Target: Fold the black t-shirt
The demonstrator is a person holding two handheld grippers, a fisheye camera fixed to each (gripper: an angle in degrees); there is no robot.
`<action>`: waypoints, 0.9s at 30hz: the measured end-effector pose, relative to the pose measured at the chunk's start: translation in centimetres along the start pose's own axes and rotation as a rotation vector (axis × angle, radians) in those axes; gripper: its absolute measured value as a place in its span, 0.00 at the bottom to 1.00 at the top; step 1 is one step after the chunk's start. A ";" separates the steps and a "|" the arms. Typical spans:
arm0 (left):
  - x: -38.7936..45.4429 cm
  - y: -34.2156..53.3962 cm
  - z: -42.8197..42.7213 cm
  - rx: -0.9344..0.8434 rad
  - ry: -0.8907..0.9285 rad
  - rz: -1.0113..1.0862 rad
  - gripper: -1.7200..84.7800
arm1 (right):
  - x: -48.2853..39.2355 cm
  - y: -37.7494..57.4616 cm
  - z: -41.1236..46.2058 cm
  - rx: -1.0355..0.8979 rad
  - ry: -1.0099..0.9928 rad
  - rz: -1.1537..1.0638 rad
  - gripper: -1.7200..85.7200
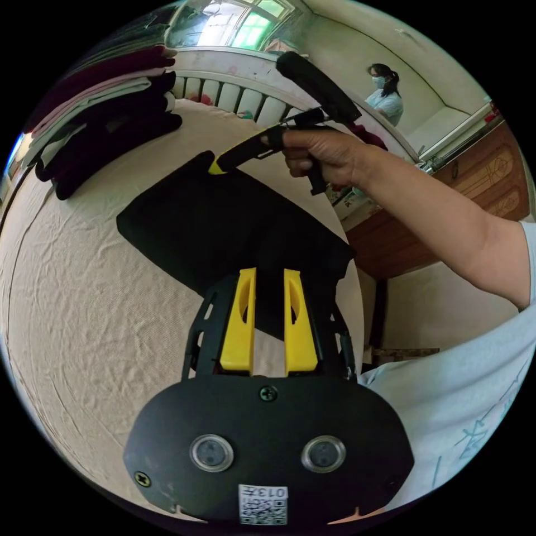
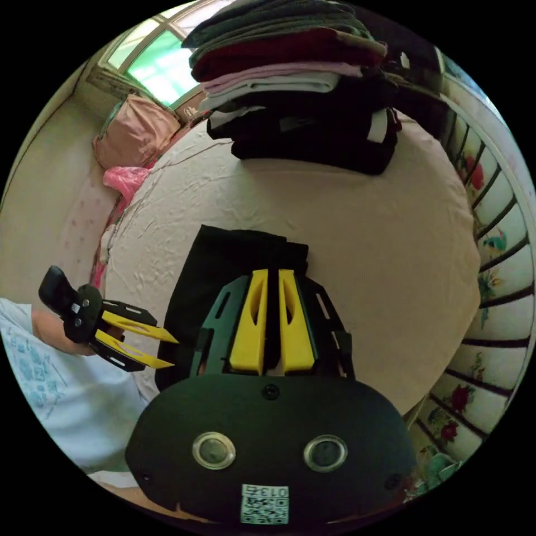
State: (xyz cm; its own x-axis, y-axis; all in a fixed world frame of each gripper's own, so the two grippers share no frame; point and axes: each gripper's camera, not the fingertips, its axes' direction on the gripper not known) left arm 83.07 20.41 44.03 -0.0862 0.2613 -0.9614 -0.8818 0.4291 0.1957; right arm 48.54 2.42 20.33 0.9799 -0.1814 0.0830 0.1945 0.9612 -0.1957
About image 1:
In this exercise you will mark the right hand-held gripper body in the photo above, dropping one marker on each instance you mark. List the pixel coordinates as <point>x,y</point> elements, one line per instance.
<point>251,150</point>

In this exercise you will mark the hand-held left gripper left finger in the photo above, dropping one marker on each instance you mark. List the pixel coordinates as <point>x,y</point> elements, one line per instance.
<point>240,335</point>

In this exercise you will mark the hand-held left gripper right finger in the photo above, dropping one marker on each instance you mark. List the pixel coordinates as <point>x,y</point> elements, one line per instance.
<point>299,343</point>

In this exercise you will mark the black t-shirt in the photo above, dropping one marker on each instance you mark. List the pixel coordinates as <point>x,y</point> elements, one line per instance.
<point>226,226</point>

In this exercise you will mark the person's right forearm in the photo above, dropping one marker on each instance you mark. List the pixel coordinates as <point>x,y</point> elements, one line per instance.
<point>439,217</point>

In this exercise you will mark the person's right hand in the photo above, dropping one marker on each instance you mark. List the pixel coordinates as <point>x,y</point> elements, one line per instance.
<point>324,153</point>

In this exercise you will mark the pile of clothes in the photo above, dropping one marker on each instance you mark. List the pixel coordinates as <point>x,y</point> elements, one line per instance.
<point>104,125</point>

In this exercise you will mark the window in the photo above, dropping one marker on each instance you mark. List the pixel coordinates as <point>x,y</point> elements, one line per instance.
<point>247,23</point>

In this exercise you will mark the bed with beige sheet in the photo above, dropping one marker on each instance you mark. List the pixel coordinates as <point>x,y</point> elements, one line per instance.
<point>83,301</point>

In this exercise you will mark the person's body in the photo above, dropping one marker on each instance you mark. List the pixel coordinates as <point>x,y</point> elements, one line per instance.
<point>460,398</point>

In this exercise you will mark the brown wooden cupboard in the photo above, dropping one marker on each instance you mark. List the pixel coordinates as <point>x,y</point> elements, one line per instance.
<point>477,184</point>

